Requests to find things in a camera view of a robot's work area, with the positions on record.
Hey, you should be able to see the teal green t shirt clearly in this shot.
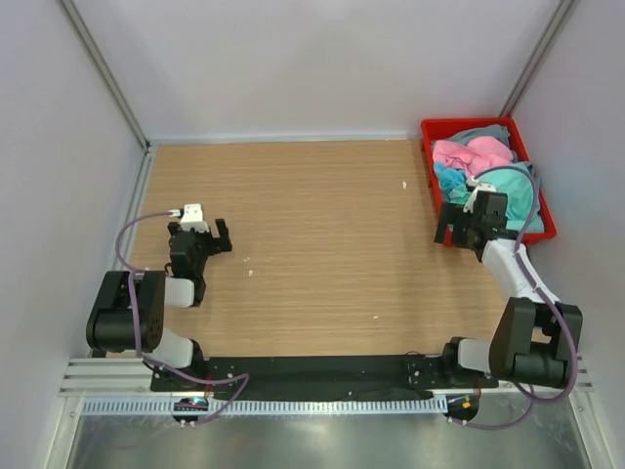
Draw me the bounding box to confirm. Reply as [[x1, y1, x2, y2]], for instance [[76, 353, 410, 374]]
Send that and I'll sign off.
[[441, 161, 540, 231]]

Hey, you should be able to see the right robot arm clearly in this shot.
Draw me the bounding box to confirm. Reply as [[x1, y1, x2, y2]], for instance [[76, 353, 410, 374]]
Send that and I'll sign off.
[[435, 190, 583, 390]]

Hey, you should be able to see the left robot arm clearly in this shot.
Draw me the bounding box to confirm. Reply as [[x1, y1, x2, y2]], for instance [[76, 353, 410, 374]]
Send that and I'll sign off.
[[86, 219, 232, 391]]

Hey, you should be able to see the pink t shirt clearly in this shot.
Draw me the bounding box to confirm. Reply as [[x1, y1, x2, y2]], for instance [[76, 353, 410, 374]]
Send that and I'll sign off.
[[433, 136, 514, 178]]

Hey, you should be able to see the grey t shirt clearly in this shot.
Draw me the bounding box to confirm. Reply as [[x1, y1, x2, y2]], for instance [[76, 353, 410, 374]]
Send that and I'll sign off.
[[447, 124, 518, 162]]

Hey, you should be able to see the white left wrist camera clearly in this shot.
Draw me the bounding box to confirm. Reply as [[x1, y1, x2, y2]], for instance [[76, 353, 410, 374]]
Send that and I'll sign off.
[[180, 203, 210, 233]]

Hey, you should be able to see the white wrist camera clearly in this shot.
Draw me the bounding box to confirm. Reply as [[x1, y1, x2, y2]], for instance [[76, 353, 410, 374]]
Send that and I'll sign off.
[[463, 177, 497, 213], [180, 203, 210, 233]]

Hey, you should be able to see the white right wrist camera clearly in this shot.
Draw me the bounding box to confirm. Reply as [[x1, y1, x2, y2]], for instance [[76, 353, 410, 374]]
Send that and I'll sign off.
[[463, 177, 497, 213]]

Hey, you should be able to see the aluminium frame rail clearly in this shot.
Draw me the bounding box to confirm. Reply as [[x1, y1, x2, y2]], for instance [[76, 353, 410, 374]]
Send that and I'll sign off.
[[59, 358, 152, 397]]

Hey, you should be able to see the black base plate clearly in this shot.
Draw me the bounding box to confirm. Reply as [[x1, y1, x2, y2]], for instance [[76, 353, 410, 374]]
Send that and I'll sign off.
[[148, 352, 500, 398]]

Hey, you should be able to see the slotted cable duct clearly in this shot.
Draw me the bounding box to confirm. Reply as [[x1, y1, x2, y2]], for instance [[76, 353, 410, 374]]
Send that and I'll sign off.
[[81, 395, 447, 417]]

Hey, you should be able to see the left aluminium corner post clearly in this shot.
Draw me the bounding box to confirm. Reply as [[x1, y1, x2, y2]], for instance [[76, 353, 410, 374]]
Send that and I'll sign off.
[[58, 0, 150, 152]]

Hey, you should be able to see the aluminium corner post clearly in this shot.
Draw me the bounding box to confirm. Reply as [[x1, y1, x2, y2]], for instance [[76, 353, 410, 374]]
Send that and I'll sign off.
[[499, 0, 579, 117], [58, 0, 150, 152]]

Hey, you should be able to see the right aluminium corner post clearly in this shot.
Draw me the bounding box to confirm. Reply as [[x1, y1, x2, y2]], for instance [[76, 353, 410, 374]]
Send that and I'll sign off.
[[499, 0, 579, 117]]

